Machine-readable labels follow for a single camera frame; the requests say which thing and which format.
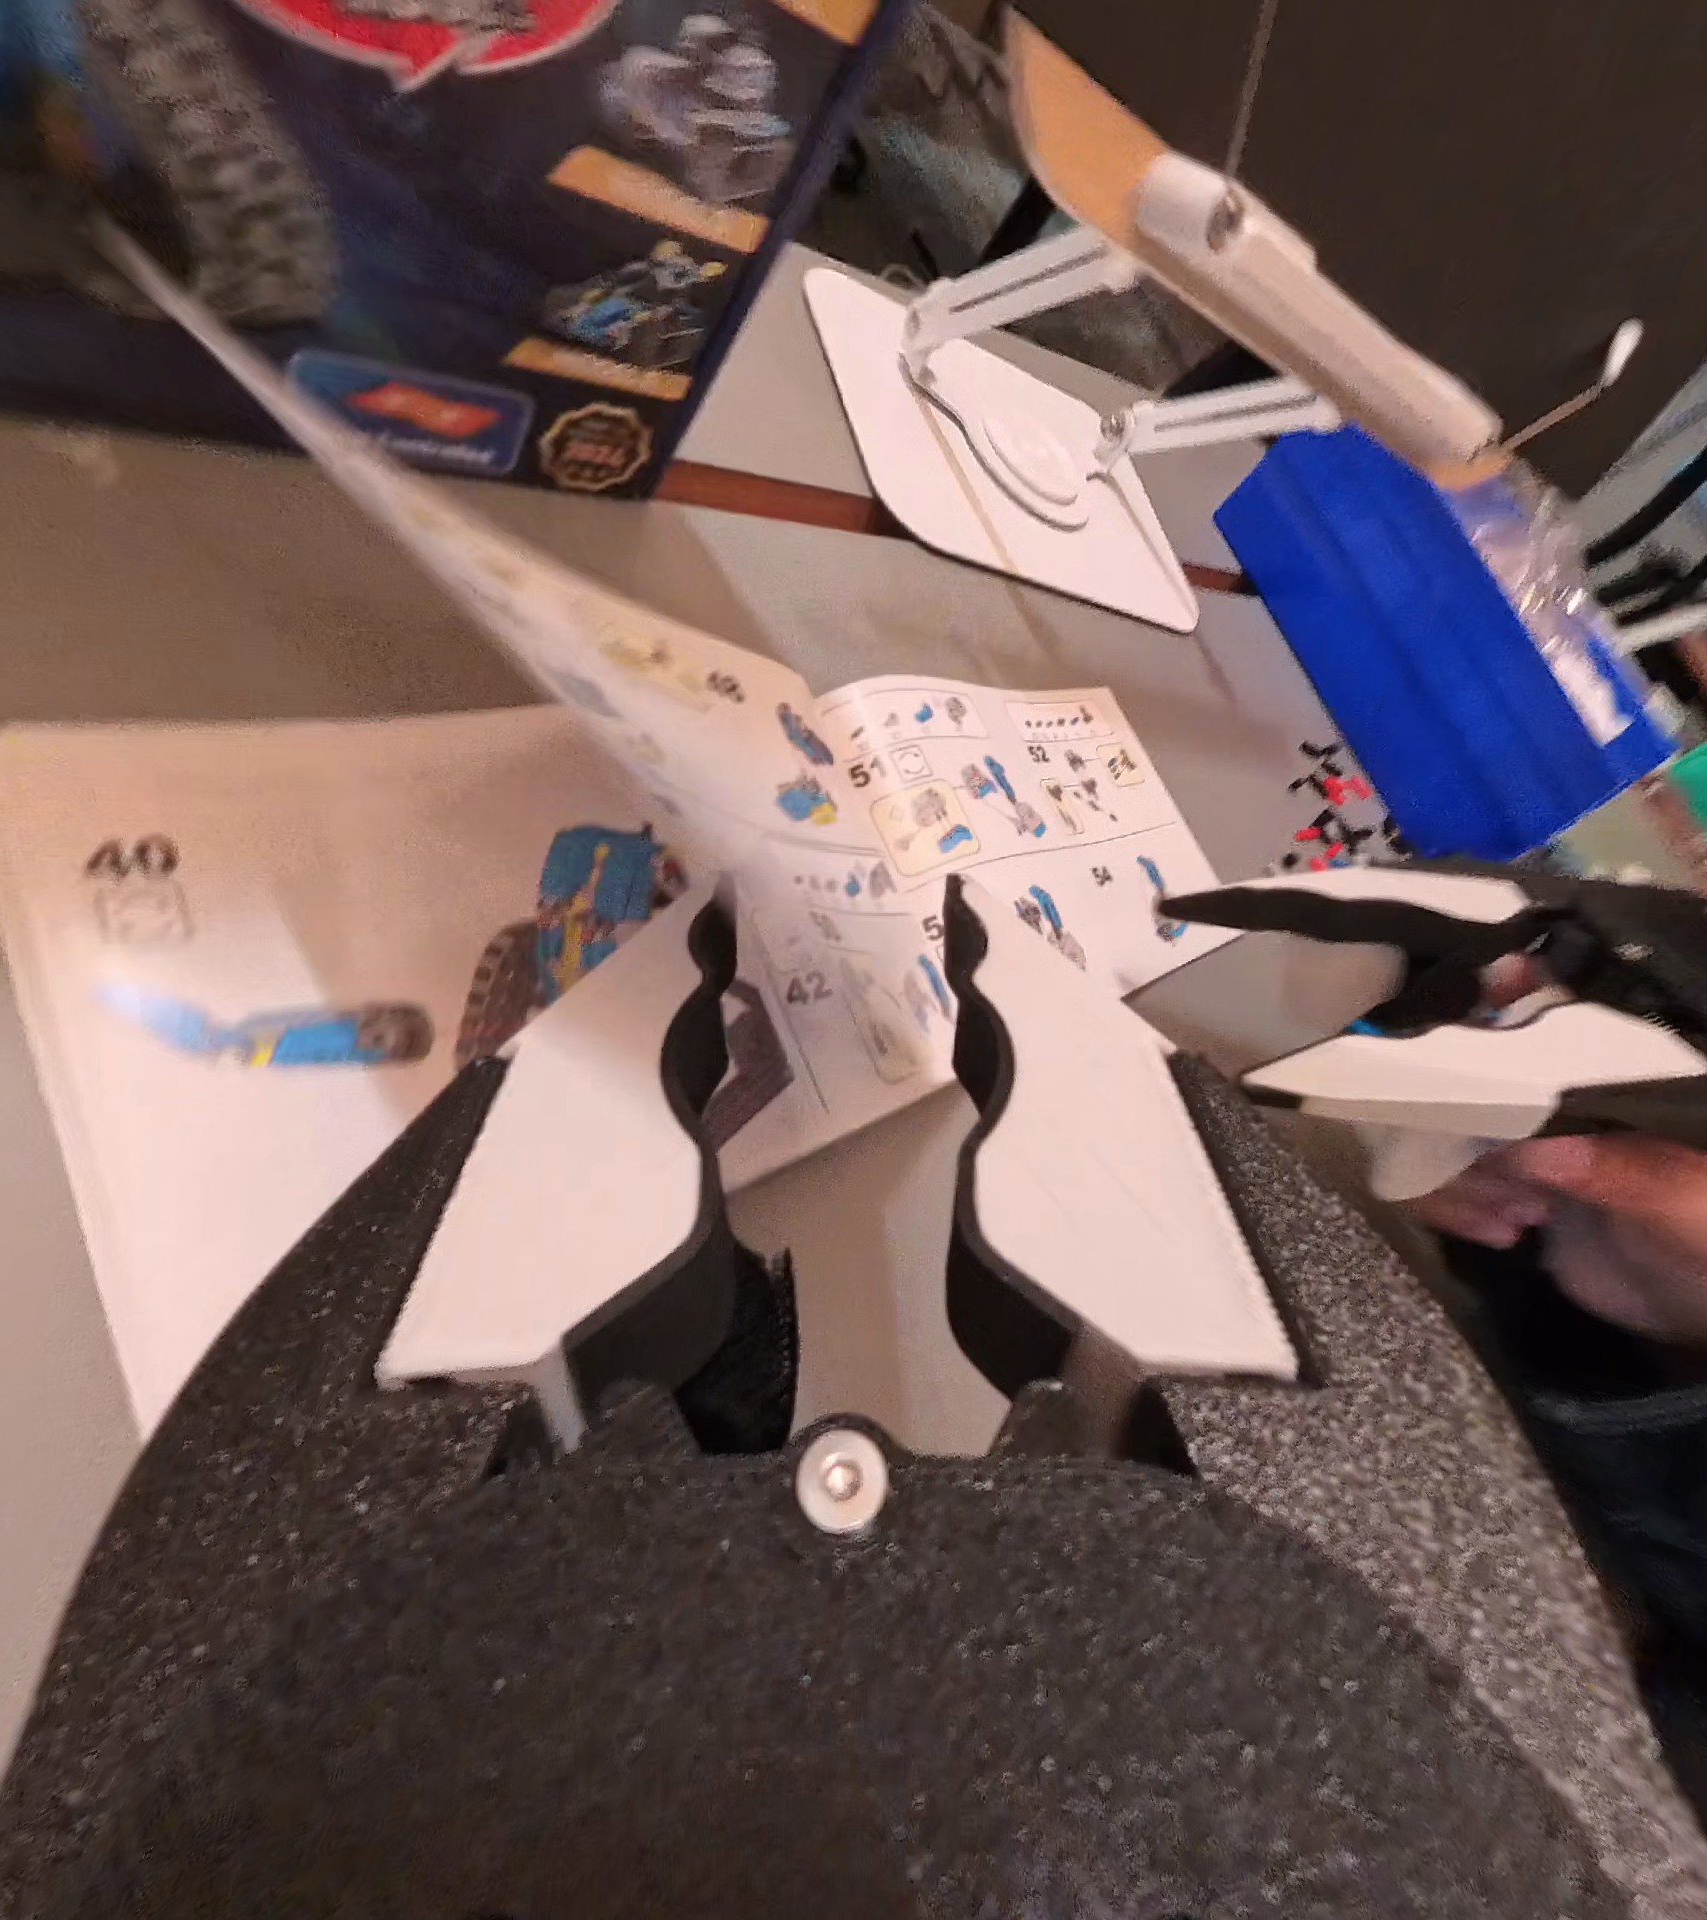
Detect instruction booklet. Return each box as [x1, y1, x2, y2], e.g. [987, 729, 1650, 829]
[0, 217, 1245, 1435]

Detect person's right hand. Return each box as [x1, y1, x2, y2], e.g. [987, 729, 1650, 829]
[1418, 1132, 1707, 1370]

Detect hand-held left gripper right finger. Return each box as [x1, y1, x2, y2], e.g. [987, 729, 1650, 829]
[939, 875, 1300, 1442]

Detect clear plastic bag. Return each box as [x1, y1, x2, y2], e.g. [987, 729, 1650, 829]
[1448, 456, 1642, 741]

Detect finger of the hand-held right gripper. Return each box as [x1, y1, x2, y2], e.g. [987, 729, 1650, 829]
[1159, 870, 1552, 1041]
[1239, 998, 1707, 1207]

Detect white adjustable stand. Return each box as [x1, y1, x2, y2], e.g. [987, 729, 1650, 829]
[803, 7, 1646, 636]

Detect grey desk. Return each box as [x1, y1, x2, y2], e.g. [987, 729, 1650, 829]
[0, 247, 1544, 1848]

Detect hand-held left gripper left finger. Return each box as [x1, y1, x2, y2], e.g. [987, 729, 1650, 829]
[373, 876, 741, 1454]

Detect dark blue toy box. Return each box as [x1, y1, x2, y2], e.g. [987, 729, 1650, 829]
[0, 0, 917, 501]

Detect thin hanging cable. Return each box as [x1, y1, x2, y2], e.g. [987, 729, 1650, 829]
[1225, 0, 1276, 183]

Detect blue plastic bin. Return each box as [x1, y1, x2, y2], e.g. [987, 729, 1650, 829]
[1213, 426, 1682, 869]

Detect small black red connector pins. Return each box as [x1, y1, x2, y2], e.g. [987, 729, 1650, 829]
[1284, 732, 1412, 881]

